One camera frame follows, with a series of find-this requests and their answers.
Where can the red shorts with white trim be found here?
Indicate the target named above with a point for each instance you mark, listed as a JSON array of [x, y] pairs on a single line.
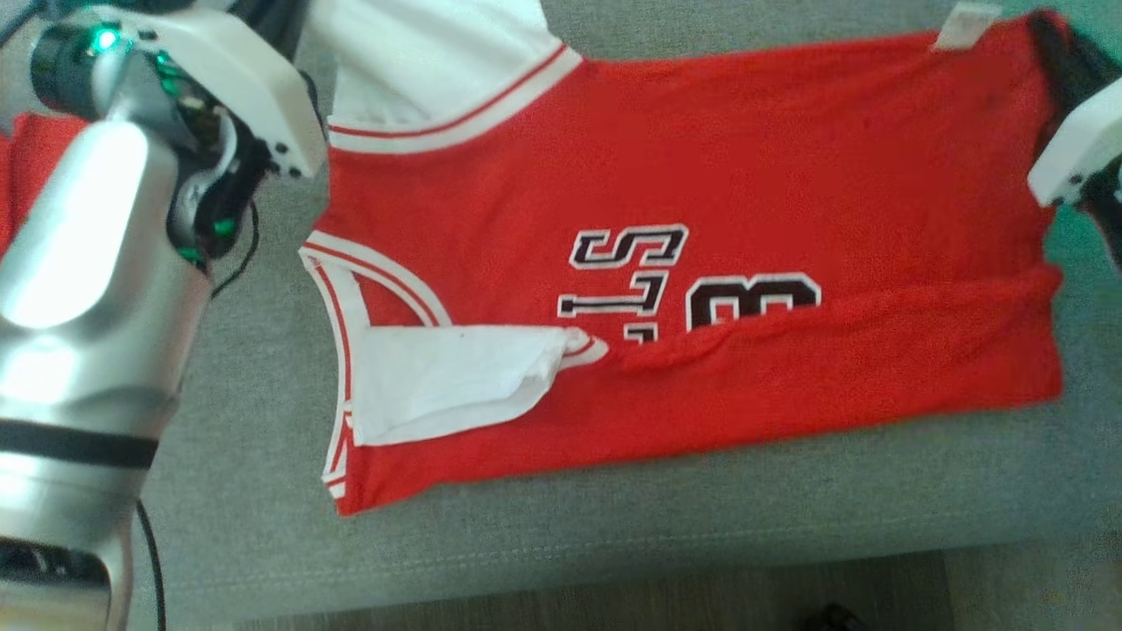
[[35, 175]]

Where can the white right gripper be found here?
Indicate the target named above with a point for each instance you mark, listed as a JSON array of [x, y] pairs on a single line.
[[1082, 145]]

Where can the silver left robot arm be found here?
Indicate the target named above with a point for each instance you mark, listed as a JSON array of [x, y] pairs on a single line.
[[79, 307]]

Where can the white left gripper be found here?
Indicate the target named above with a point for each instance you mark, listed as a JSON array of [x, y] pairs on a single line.
[[254, 88]]

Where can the grey fabric sofa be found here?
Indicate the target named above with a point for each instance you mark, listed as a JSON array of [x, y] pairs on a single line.
[[614, 526]]

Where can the red and white basketball jersey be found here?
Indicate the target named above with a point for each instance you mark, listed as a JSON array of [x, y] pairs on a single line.
[[701, 175]]

